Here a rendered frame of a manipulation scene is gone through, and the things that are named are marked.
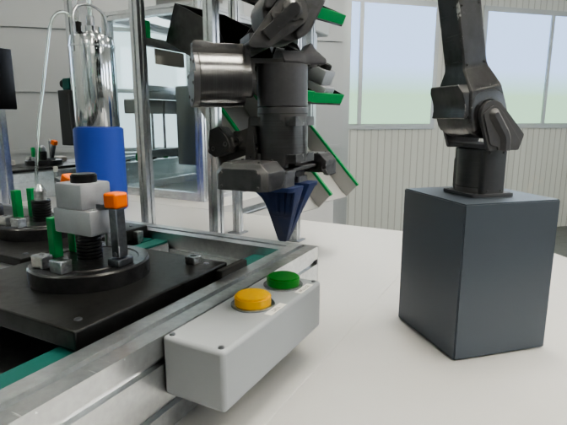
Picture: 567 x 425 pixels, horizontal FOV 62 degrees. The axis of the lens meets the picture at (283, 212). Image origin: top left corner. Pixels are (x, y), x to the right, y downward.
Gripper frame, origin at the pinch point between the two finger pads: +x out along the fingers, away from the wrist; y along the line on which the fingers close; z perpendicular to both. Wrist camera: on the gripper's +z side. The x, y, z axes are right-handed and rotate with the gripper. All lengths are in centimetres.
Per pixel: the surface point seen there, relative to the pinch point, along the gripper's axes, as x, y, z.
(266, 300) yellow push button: 8.0, 7.6, -1.9
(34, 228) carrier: 5.7, 3.0, 42.8
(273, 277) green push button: 7.8, 1.2, 0.8
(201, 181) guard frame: 11, -87, 80
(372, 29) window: -86, -374, 109
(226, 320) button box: 8.9, 11.9, 0.3
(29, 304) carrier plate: 7.7, 20.1, 19.1
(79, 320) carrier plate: 7.7, 20.4, 11.2
